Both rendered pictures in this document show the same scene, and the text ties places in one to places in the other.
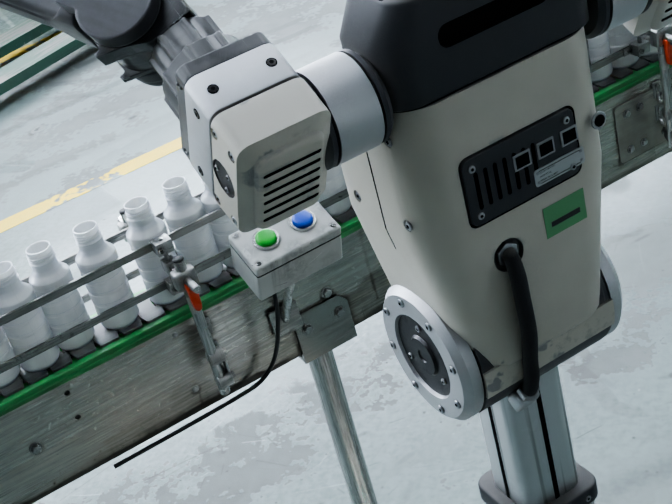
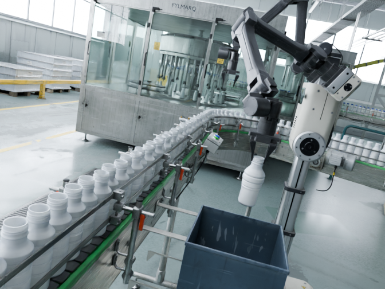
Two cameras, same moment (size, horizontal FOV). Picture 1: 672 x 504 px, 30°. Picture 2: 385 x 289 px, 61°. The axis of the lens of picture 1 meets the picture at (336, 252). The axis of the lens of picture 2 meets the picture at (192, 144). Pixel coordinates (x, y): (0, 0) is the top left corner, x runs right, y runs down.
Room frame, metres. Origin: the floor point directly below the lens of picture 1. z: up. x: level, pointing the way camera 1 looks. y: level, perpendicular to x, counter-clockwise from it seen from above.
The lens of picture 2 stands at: (0.69, 1.65, 1.45)
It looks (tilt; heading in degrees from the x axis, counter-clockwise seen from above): 13 degrees down; 302
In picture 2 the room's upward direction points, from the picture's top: 11 degrees clockwise
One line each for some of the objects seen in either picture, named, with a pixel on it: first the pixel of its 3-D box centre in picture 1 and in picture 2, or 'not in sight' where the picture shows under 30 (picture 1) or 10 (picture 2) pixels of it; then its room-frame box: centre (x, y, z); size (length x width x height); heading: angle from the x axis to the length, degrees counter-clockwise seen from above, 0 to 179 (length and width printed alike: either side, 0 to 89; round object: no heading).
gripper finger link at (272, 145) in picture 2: not in sight; (263, 149); (1.04, 0.65, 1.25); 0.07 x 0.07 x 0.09; 22
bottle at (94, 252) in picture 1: (103, 274); (176, 143); (1.59, 0.33, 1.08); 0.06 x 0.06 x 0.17
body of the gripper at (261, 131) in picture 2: not in sight; (266, 127); (1.05, 0.66, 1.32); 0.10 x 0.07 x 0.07; 22
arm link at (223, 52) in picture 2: not in sight; (228, 49); (1.68, -0.15, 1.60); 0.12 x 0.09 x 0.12; 23
